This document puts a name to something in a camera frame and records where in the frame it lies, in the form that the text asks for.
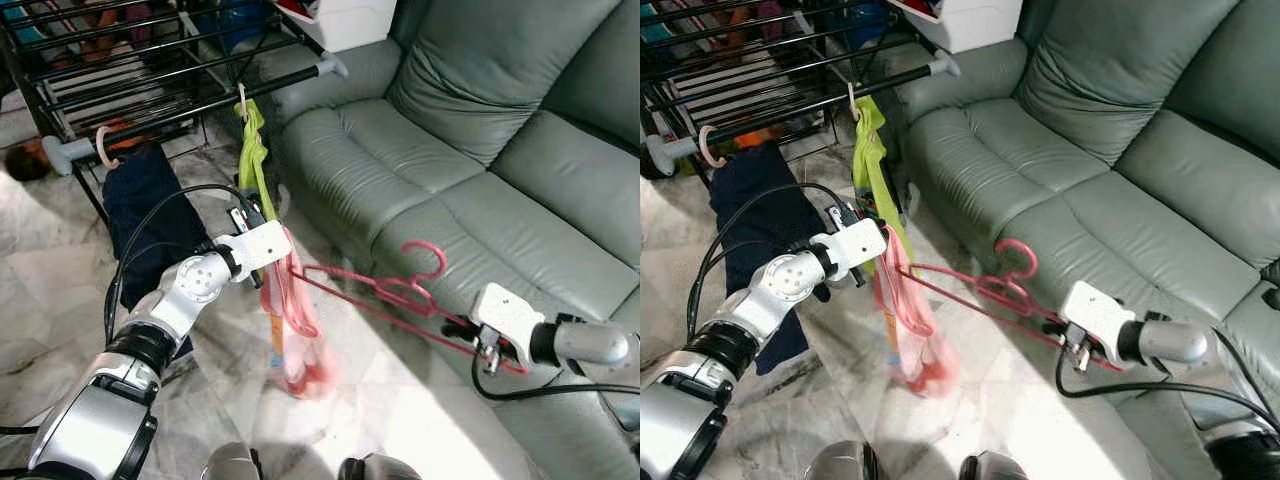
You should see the pale pink printed garment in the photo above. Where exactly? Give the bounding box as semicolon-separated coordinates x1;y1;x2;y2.
872;225;963;399
262;225;341;401

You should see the lime green printed shirt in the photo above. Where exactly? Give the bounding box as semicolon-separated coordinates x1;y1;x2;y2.
850;95;913;269
235;98;279;229

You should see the navy blue fleece garment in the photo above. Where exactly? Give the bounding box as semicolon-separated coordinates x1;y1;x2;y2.
102;143;213;363
710;140;823;378

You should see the grey-green leather sofa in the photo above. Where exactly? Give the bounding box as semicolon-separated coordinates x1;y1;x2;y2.
255;0;641;480
885;0;1280;480

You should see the grey right robot leg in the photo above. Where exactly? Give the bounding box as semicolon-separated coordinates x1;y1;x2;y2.
958;451;1033;480
338;452;428;480

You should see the grey robot leg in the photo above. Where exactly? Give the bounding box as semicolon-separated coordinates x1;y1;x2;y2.
338;452;428;480
200;442;264;480
958;451;1033;480
805;440;883;480

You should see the black metal drying rack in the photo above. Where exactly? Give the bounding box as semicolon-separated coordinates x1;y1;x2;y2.
0;0;349;233
640;0;963;216

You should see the white storage box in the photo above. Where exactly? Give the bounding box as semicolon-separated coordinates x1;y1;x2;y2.
885;0;1023;54
275;0;399;54

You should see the grey left robot leg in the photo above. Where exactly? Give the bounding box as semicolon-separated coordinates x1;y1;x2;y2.
200;442;264;480
805;440;883;480

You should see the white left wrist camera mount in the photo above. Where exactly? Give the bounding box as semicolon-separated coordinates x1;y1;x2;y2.
214;220;294;284
807;218;889;283

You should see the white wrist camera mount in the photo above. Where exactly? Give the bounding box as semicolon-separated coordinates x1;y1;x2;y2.
807;218;889;283
470;283;547;374
214;220;294;284
1060;280;1137;373

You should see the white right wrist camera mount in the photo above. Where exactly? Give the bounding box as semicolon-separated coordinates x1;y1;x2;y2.
470;283;547;374
1060;280;1137;373

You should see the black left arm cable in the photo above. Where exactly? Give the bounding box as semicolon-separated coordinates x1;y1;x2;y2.
685;183;851;341
105;183;263;346

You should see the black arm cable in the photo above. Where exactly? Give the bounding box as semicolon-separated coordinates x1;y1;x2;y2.
1055;345;1280;431
685;183;851;341
470;345;641;403
105;183;263;346

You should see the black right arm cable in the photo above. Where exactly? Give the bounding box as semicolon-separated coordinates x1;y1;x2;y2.
1055;345;1280;431
470;345;641;403

